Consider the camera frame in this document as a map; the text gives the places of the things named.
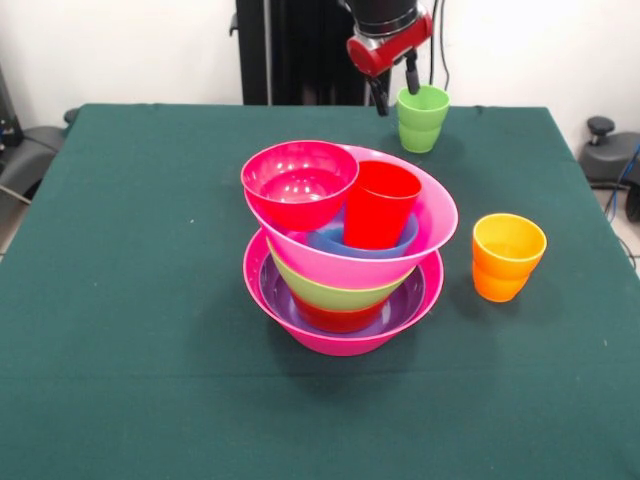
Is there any blue bowl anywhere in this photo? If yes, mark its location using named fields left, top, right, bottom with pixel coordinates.
left=305, top=212, right=420, bottom=260

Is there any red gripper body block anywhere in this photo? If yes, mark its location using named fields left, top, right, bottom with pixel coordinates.
left=346, top=12, right=435, bottom=81

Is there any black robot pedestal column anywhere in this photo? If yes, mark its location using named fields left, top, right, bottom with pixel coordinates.
left=229, top=0, right=405, bottom=107

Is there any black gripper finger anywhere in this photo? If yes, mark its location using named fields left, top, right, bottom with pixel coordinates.
left=368, top=77, right=391, bottom=118
left=403, top=52, right=422, bottom=96

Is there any light green cup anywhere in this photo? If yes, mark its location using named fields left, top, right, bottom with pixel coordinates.
left=395, top=84, right=452, bottom=154

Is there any light green bowl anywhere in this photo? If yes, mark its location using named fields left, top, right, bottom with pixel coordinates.
left=266, top=234, right=416, bottom=312

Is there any purple bowl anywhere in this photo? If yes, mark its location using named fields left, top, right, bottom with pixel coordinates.
left=258, top=252, right=426, bottom=337

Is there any large pink bowl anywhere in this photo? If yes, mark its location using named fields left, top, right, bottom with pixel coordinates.
left=242, top=227, right=445, bottom=357
left=243, top=143, right=460, bottom=290

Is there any orange-red bowl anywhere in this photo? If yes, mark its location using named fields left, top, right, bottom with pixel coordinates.
left=291, top=292, right=392, bottom=335

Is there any dark green tablecloth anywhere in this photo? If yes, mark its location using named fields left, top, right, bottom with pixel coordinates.
left=0, top=102, right=640, bottom=480

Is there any blue cable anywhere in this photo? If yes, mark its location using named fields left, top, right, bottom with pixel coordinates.
left=603, top=143, right=640, bottom=222

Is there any small magenta bowl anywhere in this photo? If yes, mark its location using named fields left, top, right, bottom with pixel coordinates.
left=240, top=140, right=361, bottom=233

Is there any red cup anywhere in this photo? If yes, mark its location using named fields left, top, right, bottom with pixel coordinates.
left=342, top=159, right=424, bottom=250

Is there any black wall cable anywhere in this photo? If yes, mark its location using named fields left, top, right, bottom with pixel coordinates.
left=440, top=0, right=451, bottom=95
left=429, top=0, right=441, bottom=87

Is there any orange cup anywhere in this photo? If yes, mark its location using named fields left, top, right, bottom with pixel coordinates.
left=471, top=213, right=548, bottom=304

